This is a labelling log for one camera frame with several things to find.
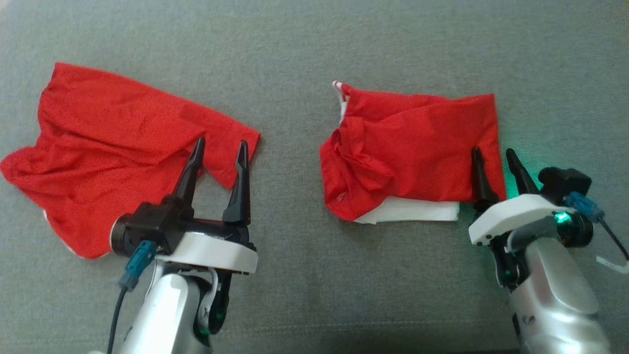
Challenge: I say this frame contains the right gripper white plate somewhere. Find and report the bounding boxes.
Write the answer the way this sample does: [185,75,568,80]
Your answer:
[468,147,573,292]

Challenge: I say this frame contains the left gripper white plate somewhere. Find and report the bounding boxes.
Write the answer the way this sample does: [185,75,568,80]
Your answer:
[157,137,259,338]

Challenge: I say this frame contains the red white basketball jersey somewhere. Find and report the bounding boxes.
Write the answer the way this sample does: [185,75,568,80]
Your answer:
[319,80,507,225]

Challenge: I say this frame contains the red basketball shorts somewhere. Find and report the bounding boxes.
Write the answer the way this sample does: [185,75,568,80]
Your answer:
[0,62,261,260]

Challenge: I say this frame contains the grey sofa seat cushion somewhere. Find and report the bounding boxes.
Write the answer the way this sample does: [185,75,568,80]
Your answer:
[0,0,629,354]

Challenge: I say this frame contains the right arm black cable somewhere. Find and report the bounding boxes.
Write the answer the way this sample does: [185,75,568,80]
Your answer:
[597,219,629,262]

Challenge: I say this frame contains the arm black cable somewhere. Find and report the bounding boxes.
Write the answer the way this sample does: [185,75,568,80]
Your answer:
[106,288,129,354]
[597,219,629,262]

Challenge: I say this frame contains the white cable tie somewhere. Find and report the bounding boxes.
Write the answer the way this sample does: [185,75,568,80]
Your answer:
[596,255,629,275]

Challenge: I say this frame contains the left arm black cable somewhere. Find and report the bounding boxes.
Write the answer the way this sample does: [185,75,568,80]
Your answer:
[106,288,129,354]

